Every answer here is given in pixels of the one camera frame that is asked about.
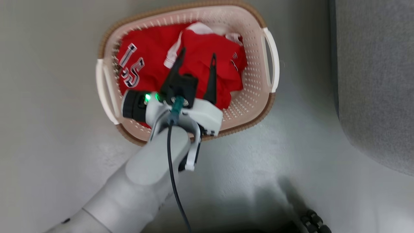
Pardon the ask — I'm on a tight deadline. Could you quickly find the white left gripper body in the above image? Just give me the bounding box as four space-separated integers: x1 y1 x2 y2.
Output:
122 91 223 137

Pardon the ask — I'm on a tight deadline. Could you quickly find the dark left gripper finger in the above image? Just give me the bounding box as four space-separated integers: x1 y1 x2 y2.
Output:
160 47 187 99
203 53 217 105

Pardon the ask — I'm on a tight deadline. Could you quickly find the red white sports jersey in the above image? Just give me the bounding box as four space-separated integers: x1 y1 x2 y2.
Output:
116 21 248 128

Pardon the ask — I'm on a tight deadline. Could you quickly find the beige perforated laundry basket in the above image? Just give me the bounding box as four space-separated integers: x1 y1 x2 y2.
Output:
96 1 280 147

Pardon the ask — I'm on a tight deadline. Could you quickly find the grey fabric sofa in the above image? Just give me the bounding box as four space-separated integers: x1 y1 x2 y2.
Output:
330 0 414 177

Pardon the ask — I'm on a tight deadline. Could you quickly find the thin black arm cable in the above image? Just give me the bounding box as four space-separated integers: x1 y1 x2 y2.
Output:
167 97 193 233

